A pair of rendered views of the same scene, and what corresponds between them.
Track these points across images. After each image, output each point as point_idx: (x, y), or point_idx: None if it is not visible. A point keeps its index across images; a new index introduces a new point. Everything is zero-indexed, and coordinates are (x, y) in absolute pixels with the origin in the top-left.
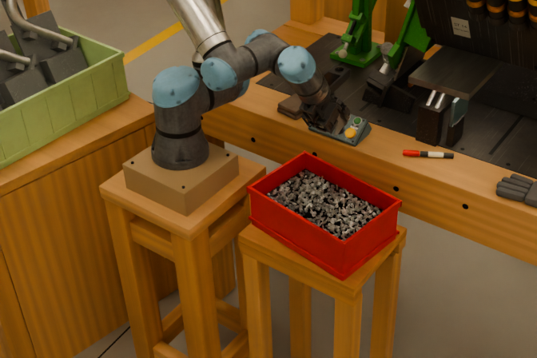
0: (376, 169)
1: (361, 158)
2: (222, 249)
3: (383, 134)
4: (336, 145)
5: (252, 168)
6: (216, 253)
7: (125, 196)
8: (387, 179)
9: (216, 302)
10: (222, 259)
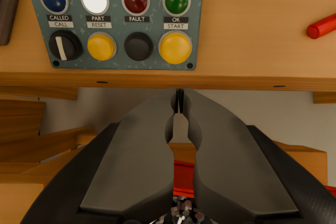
0: (248, 82)
1: (214, 79)
2: (53, 90)
3: None
4: (146, 76)
5: (23, 205)
6: (51, 97)
7: None
8: (268, 84)
9: (84, 139)
10: (58, 91)
